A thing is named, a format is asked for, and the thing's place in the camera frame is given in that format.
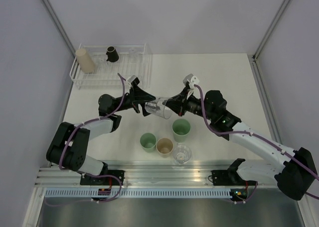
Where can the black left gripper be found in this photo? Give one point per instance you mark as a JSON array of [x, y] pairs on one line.
[[138, 96]]

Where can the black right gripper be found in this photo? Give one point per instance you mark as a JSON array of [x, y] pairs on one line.
[[178, 103]]

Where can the clear faceted glass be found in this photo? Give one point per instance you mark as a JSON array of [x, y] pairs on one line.
[[101, 65], [134, 52], [158, 107], [181, 154]]

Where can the tall green plastic cup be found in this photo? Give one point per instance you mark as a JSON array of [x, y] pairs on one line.
[[181, 128]]

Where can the short green plastic cup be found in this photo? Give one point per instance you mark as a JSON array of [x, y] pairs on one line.
[[148, 142]]

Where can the beige plastic cup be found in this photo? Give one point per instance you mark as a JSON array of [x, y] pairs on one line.
[[164, 147], [85, 61]]

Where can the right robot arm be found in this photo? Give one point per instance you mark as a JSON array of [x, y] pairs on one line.
[[297, 169]]

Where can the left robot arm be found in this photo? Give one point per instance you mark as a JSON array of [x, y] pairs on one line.
[[68, 148]]

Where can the black brown cup holder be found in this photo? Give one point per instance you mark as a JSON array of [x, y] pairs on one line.
[[112, 55]]

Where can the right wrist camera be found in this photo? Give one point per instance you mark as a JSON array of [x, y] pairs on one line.
[[190, 81]]

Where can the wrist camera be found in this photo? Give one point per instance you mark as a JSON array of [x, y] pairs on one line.
[[131, 80], [190, 81]]

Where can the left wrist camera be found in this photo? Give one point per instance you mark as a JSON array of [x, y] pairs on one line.
[[131, 80]]

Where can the white wire dish rack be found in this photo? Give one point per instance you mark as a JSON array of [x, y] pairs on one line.
[[141, 67]]

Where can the aluminium mounting rail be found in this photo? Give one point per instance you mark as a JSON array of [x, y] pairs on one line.
[[138, 176]]

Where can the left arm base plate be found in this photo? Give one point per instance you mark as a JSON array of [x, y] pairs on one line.
[[114, 178]]

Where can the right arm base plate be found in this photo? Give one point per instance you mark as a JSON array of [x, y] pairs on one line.
[[225, 178]]

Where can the white slotted cable duct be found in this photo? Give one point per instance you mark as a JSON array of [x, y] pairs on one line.
[[219, 193]]

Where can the right aluminium frame post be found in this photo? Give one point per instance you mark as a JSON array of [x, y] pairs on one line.
[[271, 28]]

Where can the aluminium frame post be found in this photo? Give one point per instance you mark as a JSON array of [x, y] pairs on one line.
[[57, 23], [271, 28]]

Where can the left aluminium frame post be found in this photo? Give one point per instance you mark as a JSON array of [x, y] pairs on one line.
[[57, 23]]

